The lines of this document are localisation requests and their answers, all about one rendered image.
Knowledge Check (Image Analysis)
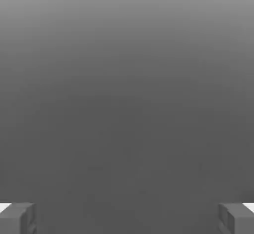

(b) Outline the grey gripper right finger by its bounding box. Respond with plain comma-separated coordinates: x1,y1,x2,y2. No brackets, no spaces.
217,202,254,234

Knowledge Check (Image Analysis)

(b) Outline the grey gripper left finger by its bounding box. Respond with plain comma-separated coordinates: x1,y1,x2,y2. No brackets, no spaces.
0,202,38,234

